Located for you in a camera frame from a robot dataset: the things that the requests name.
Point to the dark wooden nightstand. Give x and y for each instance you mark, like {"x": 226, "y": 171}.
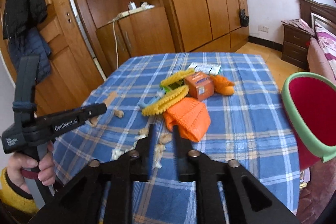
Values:
{"x": 295, "y": 46}

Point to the red bin with green rim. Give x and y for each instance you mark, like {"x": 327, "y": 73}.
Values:
{"x": 309, "y": 103}

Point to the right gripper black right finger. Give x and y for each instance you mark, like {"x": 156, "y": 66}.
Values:
{"x": 185, "y": 171}

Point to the wooden shelf cabinet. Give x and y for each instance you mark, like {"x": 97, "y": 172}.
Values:
{"x": 115, "y": 41}

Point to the white green medicine box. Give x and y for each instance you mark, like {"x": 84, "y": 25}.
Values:
{"x": 209, "y": 69}

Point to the wooden stick piece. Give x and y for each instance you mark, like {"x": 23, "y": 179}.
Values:
{"x": 100, "y": 109}

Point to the wooden door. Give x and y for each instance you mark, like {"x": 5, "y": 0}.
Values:
{"x": 73, "y": 72}

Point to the black hanging bag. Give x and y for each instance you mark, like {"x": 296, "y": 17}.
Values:
{"x": 244, "y": 18}

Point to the wall socket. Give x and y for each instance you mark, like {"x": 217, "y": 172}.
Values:
{"x": 262, "y": 28}

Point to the black jacket on door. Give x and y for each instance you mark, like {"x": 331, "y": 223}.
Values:
{"x": 22, "y": 15}

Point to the cloth on nightstand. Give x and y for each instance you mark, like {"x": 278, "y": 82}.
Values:
{"x": 299, "y": 23}

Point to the orange cardboard box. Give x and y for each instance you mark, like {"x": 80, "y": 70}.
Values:
{"x": 200, "y": 86}

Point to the left hand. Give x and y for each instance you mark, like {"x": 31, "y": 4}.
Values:
{"x": 18, "y": 161}

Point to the dark wooden headboard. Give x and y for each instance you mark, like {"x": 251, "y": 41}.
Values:
{"x": 309, "y": 7}

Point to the yellow foam net sleeve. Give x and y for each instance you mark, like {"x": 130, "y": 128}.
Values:
{"x": 169, "y": 99}

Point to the green plastic wrapper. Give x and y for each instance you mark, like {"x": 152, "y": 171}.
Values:
{"x": 173, "y": 86}

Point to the yellow sleeve forearm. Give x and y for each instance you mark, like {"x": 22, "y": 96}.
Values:
{"x": 16, "y": 198}

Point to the peanut shell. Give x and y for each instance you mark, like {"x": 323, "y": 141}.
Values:
{"x": 118, "y": 113}

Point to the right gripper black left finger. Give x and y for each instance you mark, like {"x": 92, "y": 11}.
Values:
{"x": 146, "y": 150}

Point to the purple floral bedspread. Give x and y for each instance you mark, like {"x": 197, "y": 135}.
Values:
{"x": 326, "y": 41}

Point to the blue jacket on door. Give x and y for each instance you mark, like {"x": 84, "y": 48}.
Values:
{"x": 33, "y": 44}

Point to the white power strip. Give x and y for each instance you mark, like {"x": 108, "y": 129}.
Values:
{"x": 129, "y": 12}

